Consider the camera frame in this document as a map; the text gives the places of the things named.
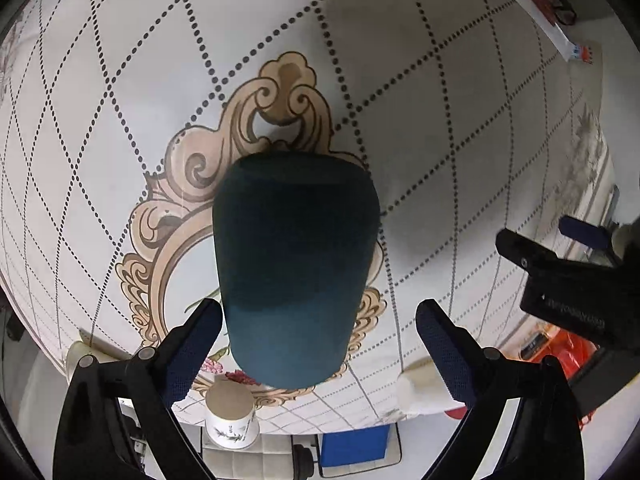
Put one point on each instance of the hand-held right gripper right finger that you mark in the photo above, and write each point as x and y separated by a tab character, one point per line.
446	355

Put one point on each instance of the orange plastic bag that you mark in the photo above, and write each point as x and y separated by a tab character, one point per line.
562	355

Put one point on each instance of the white foam corner guard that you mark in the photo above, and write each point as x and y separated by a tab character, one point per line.
420	392
79	351

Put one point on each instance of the white paper packet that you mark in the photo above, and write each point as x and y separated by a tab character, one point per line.
545	25

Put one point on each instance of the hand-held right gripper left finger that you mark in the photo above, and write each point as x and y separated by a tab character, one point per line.
186	360

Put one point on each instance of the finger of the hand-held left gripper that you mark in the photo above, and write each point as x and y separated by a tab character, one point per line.
520	252
585	232

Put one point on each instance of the dark teal cup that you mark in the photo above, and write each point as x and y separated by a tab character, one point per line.
295	260

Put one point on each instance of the blue box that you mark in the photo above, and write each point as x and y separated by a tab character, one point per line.
354	447

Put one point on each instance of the printed white tablecloth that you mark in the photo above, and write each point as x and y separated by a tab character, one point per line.
415	90

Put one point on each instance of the white floral paper cup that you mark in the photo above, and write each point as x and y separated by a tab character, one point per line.
231	420

